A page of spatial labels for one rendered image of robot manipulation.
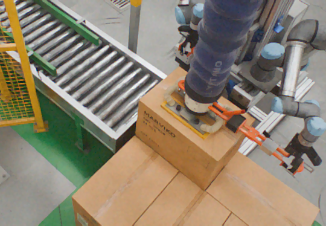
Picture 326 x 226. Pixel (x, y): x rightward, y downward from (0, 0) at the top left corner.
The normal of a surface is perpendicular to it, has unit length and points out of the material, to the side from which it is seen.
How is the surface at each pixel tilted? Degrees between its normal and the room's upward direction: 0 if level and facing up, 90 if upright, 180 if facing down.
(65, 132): 0
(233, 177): 0
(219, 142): 0
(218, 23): 75
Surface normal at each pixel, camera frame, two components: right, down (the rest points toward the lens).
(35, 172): 0.07, -0.62
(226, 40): -0.07, 0.89
